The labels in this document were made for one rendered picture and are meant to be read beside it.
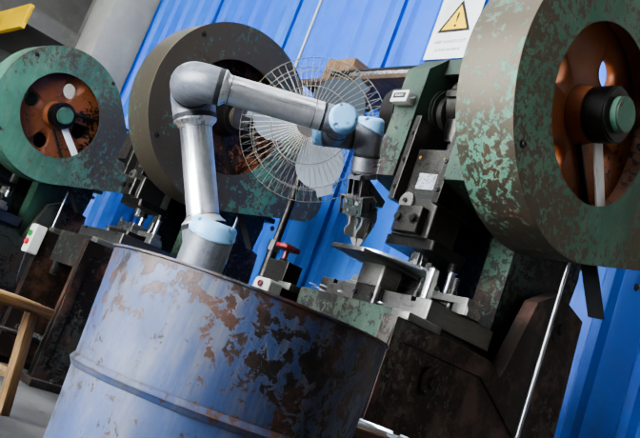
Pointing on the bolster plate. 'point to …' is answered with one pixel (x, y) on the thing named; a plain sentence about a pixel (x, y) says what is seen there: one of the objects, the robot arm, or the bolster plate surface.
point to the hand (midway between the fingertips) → (357, 242)
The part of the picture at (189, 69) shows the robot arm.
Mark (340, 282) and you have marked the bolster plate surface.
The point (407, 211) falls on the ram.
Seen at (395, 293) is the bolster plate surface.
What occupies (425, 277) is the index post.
